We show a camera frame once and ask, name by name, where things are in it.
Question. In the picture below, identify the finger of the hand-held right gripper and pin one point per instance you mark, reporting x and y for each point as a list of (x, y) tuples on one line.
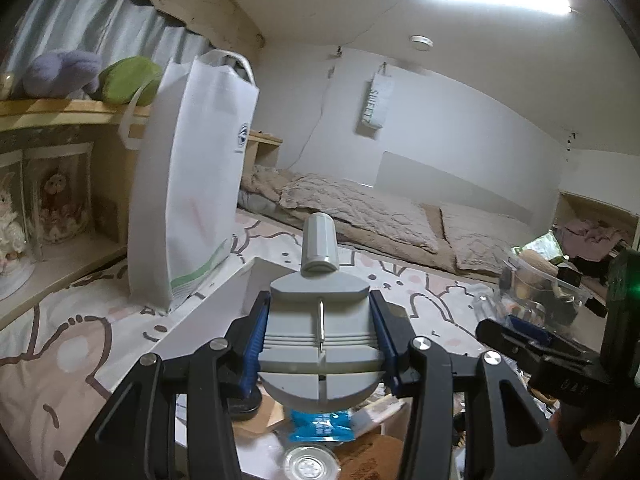
[(555, 344), (500, 340)]

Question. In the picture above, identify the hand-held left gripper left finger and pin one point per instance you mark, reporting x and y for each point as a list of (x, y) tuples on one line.
[(255, 355)]

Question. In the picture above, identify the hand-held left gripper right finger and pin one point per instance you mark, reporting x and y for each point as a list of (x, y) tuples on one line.
[(385, 350)]

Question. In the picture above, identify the white cardboard box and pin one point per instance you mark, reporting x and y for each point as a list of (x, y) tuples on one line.
[(210, 320)]

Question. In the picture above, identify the grey watch repair tool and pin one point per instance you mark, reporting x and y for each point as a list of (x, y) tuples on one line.
[(320, 320)]

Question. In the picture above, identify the person's right hand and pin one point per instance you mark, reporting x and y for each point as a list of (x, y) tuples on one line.
[(587, 432)]

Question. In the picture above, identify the clear plastic storage bin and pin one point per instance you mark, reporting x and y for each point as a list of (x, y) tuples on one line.
[(545, 295)]

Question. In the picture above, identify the blue packet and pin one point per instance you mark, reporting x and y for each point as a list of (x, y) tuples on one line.
[(320, 424)]

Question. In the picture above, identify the green snack bag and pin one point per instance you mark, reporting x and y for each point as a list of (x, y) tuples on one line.
[(542, 245)]

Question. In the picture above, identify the beige quilted pillow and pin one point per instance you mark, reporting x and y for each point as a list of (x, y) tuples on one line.
[(490, 240), (360, 210)]

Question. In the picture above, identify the pink clothes pile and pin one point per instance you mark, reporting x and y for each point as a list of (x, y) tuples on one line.
[(595, 237)]

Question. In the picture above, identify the clear round lid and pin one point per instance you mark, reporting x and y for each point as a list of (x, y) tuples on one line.
[(310, 464)]

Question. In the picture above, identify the wooden closet niche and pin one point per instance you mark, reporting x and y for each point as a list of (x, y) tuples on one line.
[(600, 205)]

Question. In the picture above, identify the fluffy beige blanket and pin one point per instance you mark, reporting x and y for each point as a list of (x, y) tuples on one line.
[(265, 185)]

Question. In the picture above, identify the white headboard panel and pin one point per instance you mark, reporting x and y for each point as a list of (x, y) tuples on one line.
[(440, 180)]

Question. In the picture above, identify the bunny print bed sheet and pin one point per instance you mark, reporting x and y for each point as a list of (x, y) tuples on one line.
[(75, 350)]

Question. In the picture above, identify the white tote bag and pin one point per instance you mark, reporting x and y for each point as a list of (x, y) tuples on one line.
[(190, 170)]

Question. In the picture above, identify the white hanging paper bag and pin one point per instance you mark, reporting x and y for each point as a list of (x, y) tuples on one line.
[(374, 102)]

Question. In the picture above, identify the brown doll display case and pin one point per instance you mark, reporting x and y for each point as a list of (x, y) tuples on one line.
[(60, 200)]

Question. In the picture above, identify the white doll display case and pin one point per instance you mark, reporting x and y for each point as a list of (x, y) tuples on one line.
[(12, 230)]

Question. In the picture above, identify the green plush toy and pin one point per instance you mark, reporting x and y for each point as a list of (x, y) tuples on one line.
[(130, 77)]

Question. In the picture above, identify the white smoke detector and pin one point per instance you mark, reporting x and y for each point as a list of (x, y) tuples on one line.
[(421, 42)]

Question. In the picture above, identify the wooden bedside shelf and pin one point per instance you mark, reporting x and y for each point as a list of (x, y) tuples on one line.
[(65, 112)]

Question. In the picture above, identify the purple plush toy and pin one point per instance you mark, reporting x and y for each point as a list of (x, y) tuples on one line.
[(60, 72)]

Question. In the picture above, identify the printed beige valance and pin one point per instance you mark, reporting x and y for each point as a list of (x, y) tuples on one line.
[(200, 5)]

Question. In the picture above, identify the grey curtain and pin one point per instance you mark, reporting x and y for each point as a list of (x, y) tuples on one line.
[(75, 20)]

